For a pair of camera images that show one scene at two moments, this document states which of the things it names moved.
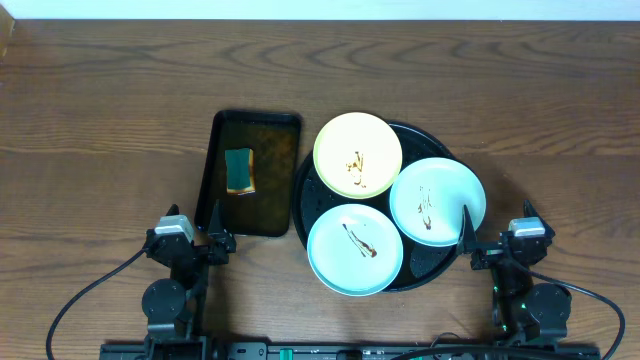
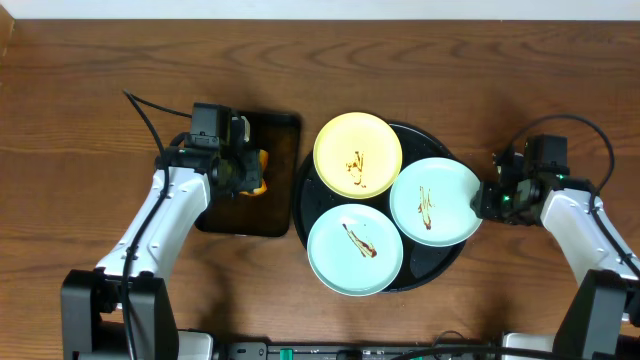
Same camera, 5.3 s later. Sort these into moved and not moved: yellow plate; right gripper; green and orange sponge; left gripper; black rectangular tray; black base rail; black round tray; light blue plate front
Moved: left gripper; green and orange sponge; right gripper
Not moved: black rectangular tray; yellow plate; black round tray; light blue plate front; black base rail
